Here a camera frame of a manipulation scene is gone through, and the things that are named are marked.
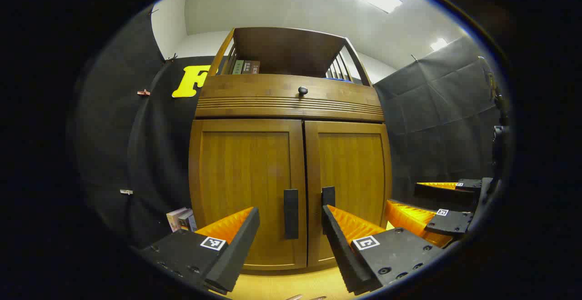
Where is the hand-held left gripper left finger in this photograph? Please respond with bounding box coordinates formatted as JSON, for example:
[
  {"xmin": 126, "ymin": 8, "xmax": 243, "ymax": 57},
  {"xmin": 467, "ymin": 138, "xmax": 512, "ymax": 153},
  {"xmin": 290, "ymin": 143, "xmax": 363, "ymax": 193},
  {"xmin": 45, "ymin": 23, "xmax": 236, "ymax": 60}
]
[{"xmin": 136, "ymin": 207, "xmax": 261, "ymax": 295}]

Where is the wooden double-door shoe cabinet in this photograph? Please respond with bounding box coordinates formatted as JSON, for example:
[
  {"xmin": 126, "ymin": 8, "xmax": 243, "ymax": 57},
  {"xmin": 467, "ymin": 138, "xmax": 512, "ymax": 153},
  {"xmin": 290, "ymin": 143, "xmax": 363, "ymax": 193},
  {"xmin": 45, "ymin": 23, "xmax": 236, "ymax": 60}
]
[{"xmin": 189, "ymin": 26, "xmax": 392, "ymax": 273}]

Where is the wooden cabinet drawer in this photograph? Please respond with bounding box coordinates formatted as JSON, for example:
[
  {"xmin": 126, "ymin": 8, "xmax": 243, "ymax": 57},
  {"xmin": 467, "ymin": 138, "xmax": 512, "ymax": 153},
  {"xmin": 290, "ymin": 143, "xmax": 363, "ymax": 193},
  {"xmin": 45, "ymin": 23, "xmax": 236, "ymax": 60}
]
[{"xmin": 196, "ymin": 74, "xmax": 385, "ymax": 123}]

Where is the wooden shoe cabinet door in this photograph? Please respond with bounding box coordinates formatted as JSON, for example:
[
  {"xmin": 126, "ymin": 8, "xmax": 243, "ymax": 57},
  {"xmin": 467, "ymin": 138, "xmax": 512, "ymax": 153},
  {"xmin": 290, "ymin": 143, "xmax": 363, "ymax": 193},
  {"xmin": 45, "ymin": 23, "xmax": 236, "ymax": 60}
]
[
  {"xmin": 189, "ymin": 118, "xmax": 307, "ymax": 271},
  {"xmin": 304, "ymin": 120, "xmax": 392, "ymax": 268}
]

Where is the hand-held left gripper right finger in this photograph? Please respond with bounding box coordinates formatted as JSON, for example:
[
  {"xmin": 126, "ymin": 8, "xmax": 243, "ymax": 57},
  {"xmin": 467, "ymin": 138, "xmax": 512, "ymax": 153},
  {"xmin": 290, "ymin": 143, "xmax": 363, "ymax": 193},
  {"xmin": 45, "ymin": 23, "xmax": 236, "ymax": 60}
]
[{"xmin": 321, "ymin": 205, "xmax": 448, "ymax": 296}]

